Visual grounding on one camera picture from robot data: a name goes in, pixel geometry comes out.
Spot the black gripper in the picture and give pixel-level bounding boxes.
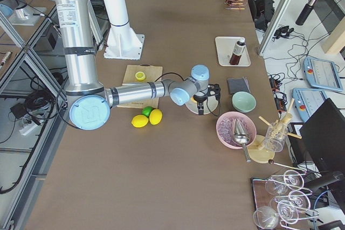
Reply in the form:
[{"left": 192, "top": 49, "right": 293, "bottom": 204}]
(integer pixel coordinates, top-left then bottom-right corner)
[{"left": 193, "top": 93, "right": 206, "bottom": 115}]

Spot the white plate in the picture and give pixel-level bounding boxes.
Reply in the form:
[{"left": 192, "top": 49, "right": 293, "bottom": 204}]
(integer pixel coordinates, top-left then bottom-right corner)
[{"left": 185, "top": 96, "right": 218, "bottom": 115}]

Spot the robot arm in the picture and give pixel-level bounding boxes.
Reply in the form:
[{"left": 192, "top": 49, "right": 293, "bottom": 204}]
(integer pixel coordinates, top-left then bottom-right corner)
[{"left": 54, "top": 0, "right": 209, "bottom": 130}]

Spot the tea bottle on tray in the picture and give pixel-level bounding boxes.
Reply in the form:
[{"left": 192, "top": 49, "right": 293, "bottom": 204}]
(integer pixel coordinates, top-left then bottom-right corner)
[{"left": 229, "top": 38, "right": 245, "bottom": 65}]

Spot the cream plastic tray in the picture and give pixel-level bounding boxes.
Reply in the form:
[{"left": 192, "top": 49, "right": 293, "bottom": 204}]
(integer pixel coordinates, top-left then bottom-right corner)
[{"left": 215, "top": 36, "right": 251, "bottom": 67}]

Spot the wine glass rack tray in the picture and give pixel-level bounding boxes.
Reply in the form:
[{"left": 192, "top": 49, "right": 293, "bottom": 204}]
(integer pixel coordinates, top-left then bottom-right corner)
[{"left": 251, "top": 168, "right": 319, "bottom": 229}]

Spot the pink bowl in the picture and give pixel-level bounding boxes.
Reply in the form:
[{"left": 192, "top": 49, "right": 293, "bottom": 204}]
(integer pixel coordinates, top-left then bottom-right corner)
[{"left": 216, "top": 111, "right": 257, "bottom": 149}]

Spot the grey folded cloth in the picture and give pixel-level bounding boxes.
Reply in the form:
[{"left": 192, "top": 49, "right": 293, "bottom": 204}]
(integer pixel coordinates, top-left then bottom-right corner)
[{"left": 227, "top": 77, "right": 251, "bottom": 95}]

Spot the mint green bowl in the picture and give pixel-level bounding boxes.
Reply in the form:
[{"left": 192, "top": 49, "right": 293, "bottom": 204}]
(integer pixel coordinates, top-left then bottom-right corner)
[{"left": 232, "top": 92, "right": 257, "bottom": 113}]

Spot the yellow lemon right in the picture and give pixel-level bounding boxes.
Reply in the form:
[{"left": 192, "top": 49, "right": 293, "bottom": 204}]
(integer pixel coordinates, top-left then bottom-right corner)
[{"left": 149, "top": 109, "right": 163, "bottom": 125}]

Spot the yellow lemon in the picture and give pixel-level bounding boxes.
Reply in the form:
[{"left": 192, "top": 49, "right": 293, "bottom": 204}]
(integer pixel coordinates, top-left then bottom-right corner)
[
  {"left": 149, "top": 109, "right": 163, "bottom": 125},
  {"left": 131, "top": 114, "right": 149, "bottom": 128}
]

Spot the metal ice scoop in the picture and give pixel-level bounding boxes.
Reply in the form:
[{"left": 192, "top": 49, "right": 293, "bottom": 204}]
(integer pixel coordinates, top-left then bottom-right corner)
[{"left": 232, "top": 119, "right": 251, "bottom": 163}]

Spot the green lime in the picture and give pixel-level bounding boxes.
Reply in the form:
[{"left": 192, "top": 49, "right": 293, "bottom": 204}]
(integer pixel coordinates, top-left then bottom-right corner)
[{"left": 142, "top": 106, "right": 155, "bottom": 117}]

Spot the wooden cutting board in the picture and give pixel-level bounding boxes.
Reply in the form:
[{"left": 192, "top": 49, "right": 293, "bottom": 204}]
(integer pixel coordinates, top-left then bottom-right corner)
[{"left": 118, "top": 65, "right": 163, "bottom": 109}]

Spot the yellow lemon left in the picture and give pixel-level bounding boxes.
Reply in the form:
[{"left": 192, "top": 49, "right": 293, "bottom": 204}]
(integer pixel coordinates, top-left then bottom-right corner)
[{"left": 131, "top": 114, "right": 149, "bottom": 128}]

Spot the half lime slice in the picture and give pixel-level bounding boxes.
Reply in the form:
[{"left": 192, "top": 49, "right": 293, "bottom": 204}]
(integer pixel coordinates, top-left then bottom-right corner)
[{"left": 135, "top": 71, "right": 146, "bottom": 81}]

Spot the clear glass mug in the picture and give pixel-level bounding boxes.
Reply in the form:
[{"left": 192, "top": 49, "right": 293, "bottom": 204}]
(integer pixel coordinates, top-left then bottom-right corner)
[{"left": 263, "top": 122, "right": 287, "bottom": 152}]

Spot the black monitor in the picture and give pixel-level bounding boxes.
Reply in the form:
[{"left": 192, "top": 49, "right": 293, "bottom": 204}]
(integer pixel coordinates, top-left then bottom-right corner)
[{"left": 300, "top": 99, "right": 344, "bottom": 172}]

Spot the black thermos bottle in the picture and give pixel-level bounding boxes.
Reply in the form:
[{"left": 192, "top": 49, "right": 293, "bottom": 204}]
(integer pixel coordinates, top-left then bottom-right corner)
[{"left": 295, "top": 0, "right": 318, "bottom": 26}]

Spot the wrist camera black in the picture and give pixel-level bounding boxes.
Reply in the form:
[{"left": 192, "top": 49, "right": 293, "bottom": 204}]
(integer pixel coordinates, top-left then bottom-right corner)
[{"left": 207, "top": 83, "right": 221, "bottom": 102}]

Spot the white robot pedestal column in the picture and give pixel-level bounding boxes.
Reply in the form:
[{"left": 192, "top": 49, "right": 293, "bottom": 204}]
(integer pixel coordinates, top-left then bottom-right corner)
[{"left": 103, "top": 0, "right": 144, "bottom": 60}]

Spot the aluminium frame post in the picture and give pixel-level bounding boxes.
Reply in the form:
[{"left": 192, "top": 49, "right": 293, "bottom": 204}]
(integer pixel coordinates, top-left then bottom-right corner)
[{"left": 258, "top": 0, "right": 291, "bottom": 57}]

